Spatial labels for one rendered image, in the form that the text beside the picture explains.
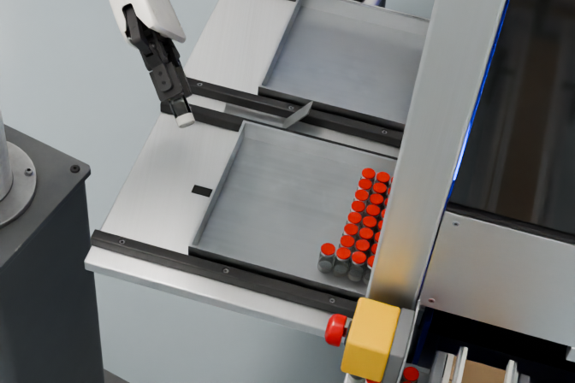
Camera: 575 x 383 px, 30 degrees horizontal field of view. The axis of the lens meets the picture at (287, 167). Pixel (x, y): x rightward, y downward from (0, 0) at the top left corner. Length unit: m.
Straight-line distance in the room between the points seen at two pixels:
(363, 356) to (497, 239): 0.22
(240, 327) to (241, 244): 0.98
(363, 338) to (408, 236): 0.14
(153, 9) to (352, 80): 0.59
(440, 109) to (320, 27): 0.81
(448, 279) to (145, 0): 0.50
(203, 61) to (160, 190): 0.29
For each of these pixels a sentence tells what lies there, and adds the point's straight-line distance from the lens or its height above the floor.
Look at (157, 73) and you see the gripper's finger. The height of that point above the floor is 1.22.
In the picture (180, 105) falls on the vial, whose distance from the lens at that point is 1.31.
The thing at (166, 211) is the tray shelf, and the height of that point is 0.88.
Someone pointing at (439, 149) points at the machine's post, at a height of 1.30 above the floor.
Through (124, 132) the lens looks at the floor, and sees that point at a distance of 2.91.
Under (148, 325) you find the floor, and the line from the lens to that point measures 2.53.
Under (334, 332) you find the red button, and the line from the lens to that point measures 1.34.
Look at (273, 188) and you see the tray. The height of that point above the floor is 0.88.
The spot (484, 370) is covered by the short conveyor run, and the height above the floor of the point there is 0.93.
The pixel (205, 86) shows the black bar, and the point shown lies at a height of 0.90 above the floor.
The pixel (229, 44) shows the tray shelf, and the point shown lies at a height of 0.88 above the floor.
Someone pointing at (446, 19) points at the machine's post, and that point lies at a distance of 1.04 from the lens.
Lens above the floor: 2.13
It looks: 49 degrees down
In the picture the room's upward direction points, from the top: 7 degrees clockwise
